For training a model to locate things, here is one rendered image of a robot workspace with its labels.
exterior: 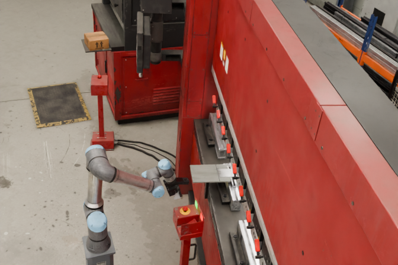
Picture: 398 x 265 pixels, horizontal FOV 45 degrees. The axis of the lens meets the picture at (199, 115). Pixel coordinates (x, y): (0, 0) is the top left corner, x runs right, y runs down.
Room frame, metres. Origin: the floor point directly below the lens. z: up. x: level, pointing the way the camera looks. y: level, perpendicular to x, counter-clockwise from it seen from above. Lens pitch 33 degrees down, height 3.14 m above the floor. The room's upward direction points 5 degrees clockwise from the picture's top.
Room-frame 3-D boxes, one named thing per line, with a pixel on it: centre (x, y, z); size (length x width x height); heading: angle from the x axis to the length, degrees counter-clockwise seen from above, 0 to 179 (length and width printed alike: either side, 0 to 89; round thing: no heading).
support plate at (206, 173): (2.54, -0.11, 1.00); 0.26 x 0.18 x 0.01; 100
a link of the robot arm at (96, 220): (2.03, 0.56, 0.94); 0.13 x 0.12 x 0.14; 23
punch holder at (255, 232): (1.81, -0.40, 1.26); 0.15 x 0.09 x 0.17; 10
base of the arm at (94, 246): (2.02, 0.55, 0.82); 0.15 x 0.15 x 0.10
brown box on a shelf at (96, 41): (4.39, 1.11, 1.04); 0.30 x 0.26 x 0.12; 23
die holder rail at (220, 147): (3.11, -0.16, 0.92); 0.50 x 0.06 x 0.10; 10
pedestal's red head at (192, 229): (2.33, 0.01, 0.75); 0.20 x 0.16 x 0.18; 20
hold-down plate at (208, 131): (3.15, -0.09, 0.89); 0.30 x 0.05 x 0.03; 10
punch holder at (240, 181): (2.20, -0.32, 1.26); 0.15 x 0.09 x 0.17; 10
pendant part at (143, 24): (3.65, 0.52, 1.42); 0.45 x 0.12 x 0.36; 9
